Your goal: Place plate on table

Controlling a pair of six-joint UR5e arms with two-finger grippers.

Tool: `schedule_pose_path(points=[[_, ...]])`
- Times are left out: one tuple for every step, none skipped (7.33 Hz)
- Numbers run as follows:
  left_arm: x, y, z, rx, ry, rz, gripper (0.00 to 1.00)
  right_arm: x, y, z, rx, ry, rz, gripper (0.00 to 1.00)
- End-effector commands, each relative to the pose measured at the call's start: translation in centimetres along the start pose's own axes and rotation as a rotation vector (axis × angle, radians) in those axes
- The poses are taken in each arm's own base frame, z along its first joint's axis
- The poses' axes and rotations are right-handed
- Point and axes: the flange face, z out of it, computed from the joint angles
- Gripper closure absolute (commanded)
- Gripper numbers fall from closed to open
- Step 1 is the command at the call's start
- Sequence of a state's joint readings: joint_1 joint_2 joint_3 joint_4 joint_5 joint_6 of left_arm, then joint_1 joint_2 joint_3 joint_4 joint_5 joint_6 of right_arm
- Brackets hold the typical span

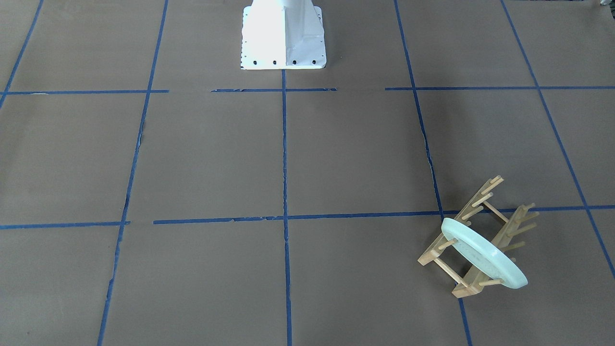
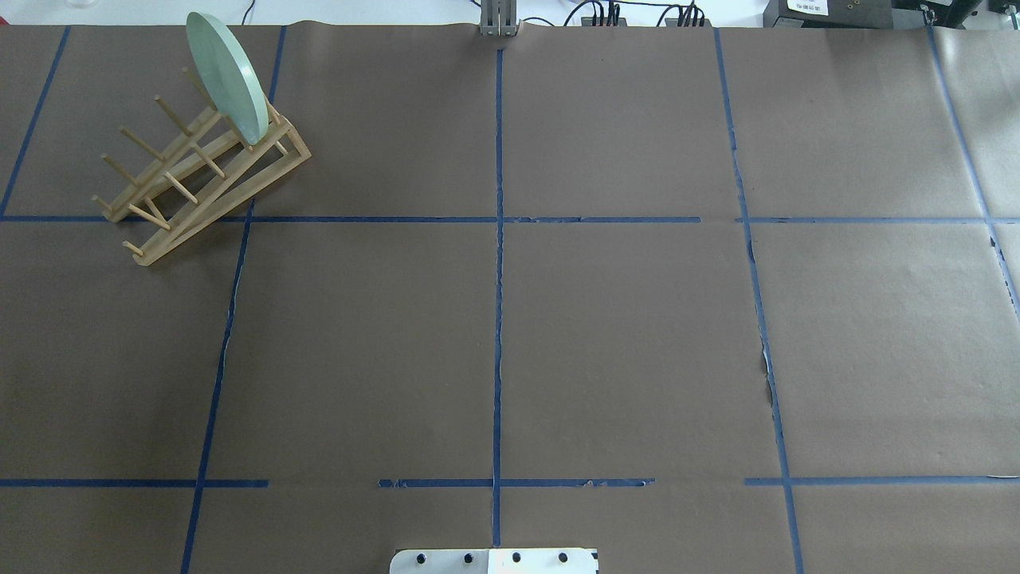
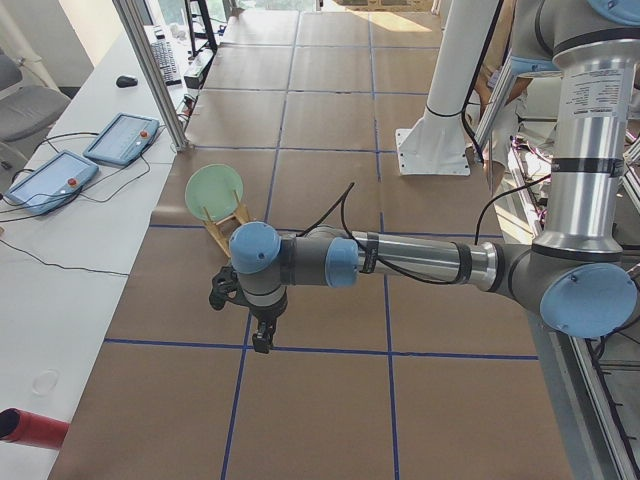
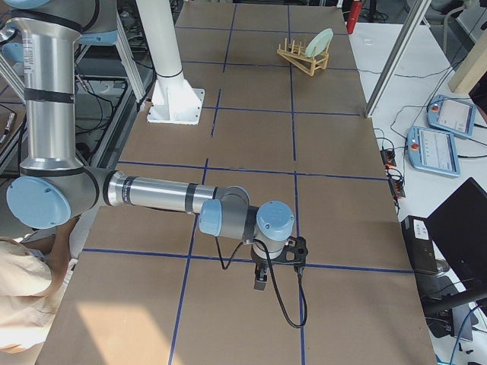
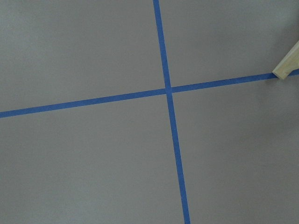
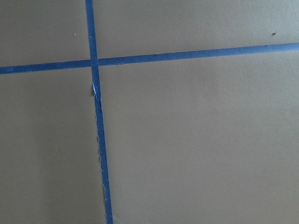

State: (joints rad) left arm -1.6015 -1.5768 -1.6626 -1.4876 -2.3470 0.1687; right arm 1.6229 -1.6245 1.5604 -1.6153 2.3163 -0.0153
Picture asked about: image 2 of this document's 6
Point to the pale green plate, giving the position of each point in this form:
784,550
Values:
228,75

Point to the brown paper table cover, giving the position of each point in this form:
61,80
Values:
704,300

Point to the wooden dish rack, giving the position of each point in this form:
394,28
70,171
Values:
207,171

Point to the grey aluminium post bracket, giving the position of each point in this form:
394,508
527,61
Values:
498,18

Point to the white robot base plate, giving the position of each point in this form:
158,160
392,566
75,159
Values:
496,560

